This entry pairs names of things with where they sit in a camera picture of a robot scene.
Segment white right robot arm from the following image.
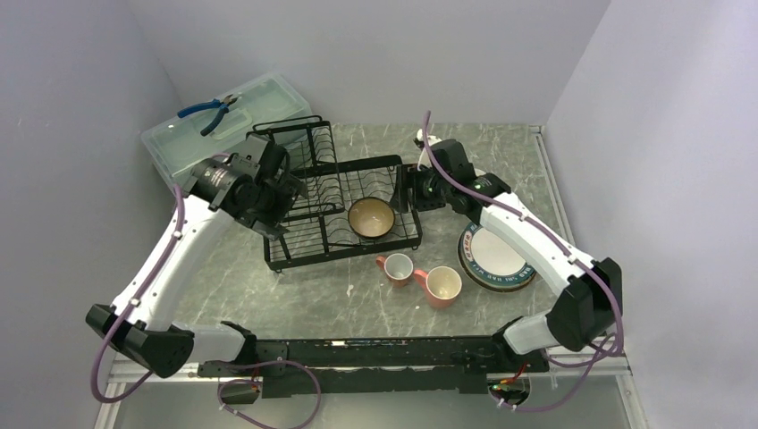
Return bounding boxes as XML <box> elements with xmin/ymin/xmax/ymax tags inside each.
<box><xmin>391</xmin><ymin>135</ymin><xmax>623</xmax><ymax>371</ymax></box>

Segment green rimmed white plate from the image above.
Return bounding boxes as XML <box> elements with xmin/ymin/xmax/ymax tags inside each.
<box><xmin>459</xmin><ymin>224</ymin><xmax>537</xmax><ymax>290</ymax></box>

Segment blue handled pliers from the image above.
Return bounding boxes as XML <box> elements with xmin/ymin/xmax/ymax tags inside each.
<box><xmin>177</xmin><ymin>94</ymin><xmax>241</xmax><ymax>138</ymax></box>

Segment small pink mug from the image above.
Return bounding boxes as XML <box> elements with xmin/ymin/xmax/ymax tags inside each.
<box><xmin>375</xmin><ymin>253</ymin><xmax>415</xmax><ymax>288</ymax></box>

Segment black wire dish rack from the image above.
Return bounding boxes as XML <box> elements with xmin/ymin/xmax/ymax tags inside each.
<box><xmin>248</xmin><ymin>115</ymin><xmax>423</xmax><ymax>273</ymax></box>

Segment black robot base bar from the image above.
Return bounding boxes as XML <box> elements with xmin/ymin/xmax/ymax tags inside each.
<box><xmin>198</xmin><ymin>335</ymin><xmax>549</xmax><ymax>399</ymax></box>

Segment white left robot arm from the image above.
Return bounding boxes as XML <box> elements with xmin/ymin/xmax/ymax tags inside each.
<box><xmin>86</xmin><ymin>139</ymin><xmax>307</xmax><ymax>378</ymax></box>

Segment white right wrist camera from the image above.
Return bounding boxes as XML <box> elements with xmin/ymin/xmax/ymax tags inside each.
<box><xmin>414</xmin><ymin>130</ymin><xmax>442</xmax><ymax>172</ymax></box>

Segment large pink mug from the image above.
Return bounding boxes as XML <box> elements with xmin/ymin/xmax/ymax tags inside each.
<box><xmin>412</xmin><ymin>266</ymin><xmax>462</xmax><ymax>309</ymax></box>

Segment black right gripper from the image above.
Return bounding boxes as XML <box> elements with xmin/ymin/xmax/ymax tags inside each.
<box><xmin>389</xmin><ymin>163</ymin><xmax>452</xmax><ymax>213</ymax></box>

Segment clear plastic storage box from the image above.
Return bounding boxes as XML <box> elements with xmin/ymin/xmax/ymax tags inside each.
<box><xmin>141</xmin><ymin>72</ymin><xmax>312</xmax><ymax>186</ymax></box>

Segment dark blue tan bowl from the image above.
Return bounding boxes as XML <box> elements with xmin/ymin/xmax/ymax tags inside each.
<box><xmin>348</xmin><ymin>197</ymin><xmax>396</xmax><ymax>240</ymax></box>

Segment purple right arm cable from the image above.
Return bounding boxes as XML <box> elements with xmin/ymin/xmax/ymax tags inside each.
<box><xmin>418</xmin><ymin>110</ymin><xmax>627</xmax><ymax>415</ymax></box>

